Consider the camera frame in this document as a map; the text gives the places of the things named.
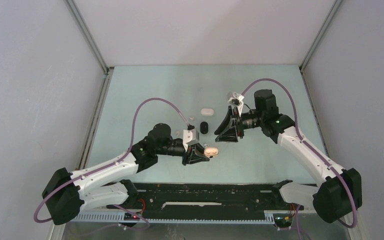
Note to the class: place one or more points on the white oval earbud case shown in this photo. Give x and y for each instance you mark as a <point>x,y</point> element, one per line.
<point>207,112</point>

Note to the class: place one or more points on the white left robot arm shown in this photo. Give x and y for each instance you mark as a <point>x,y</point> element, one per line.
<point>69,193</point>

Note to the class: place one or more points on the black oval earbud case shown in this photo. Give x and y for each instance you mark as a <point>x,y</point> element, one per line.
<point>204,127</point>

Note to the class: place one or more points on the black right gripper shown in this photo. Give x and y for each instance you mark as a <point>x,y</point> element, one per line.
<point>230,134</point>

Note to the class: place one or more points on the pink square earbud case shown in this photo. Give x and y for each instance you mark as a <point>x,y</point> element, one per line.
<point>211,151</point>

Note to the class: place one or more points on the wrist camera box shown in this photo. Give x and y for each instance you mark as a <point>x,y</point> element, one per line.
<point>236,100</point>
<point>190,139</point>

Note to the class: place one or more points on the aluminium frame post left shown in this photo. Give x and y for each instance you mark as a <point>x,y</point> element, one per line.
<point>104,83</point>

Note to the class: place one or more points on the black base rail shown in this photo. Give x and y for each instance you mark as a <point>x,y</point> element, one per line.
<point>207,202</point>

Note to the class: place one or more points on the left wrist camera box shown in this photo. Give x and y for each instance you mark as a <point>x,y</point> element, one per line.
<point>190,139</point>

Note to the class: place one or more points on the aluminium frame post right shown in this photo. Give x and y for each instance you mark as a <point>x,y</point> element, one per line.
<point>320,34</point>

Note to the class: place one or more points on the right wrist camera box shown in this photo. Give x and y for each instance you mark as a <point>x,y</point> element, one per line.
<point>236,100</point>

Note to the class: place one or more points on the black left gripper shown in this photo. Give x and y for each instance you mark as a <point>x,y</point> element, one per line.
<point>195,154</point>

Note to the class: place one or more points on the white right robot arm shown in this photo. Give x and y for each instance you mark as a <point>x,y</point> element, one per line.
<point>337,191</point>

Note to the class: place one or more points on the aluminium frame post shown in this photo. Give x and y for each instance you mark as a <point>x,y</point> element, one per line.
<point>104,83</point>
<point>320,34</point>

